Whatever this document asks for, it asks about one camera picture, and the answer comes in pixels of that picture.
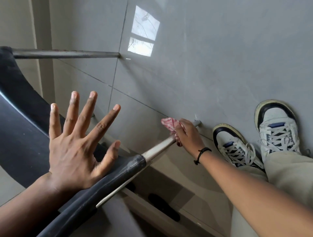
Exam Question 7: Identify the beige trousers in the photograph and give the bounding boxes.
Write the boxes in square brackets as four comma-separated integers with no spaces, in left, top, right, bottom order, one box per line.
[230,149,313,237]

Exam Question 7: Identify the white and navy left sneaker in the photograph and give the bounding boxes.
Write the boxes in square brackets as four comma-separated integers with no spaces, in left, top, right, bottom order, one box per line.
[212,123,266,172]

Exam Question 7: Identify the red checkered cloth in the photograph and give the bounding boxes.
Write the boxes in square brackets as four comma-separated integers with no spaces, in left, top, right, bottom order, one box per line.
[161,117,184,147]

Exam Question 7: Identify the black chair with metal legs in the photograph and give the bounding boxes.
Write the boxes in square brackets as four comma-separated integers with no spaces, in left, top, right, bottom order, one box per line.
[0,46,202,237]

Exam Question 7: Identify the person's left forearm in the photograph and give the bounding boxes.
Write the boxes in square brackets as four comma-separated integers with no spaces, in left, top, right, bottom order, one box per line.
[0,172,85,237]

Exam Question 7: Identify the person's right hand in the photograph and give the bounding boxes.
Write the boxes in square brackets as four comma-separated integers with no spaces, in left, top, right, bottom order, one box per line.
[174,118,206,160]

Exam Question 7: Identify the white and navy right sneaker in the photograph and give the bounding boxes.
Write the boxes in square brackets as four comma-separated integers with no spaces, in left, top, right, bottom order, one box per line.
[254,99,303,162]

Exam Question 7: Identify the black cord bracelet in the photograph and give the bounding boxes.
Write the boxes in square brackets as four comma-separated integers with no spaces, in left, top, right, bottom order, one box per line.
[193,147,213,166]

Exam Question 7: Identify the white and navy sneaker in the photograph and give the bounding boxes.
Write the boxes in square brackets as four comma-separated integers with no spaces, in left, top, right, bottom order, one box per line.
[254,99,303,162]
[212,123,266,172]

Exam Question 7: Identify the person's left hand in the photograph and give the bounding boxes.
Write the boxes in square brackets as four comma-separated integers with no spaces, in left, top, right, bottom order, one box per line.
[48,91,122,191]

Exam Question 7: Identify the person's right forearm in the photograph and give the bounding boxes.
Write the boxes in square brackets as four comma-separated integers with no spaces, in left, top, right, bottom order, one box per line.
[198,150,313,237]

